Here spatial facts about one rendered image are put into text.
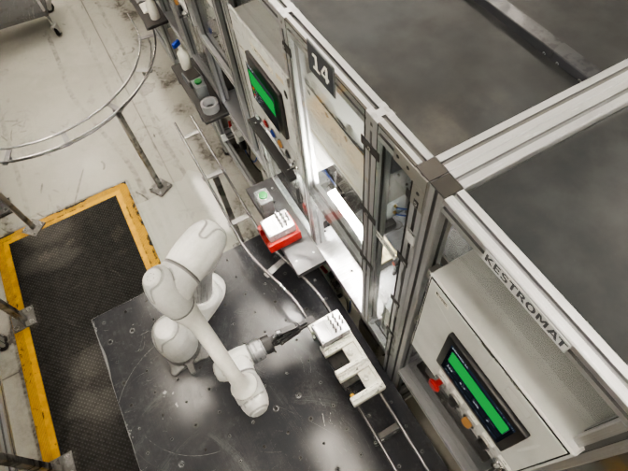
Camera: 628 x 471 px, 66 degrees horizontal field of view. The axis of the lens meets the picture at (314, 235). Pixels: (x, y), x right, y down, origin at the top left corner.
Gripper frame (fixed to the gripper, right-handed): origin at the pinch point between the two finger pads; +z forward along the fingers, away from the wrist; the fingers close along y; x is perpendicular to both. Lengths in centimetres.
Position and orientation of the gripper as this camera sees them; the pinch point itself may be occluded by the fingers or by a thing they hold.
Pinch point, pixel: (306, 321)
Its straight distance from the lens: 201.8
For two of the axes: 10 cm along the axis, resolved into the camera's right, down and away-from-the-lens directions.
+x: -4.9, -7.3, 4.8
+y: -0.8, -5.1, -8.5
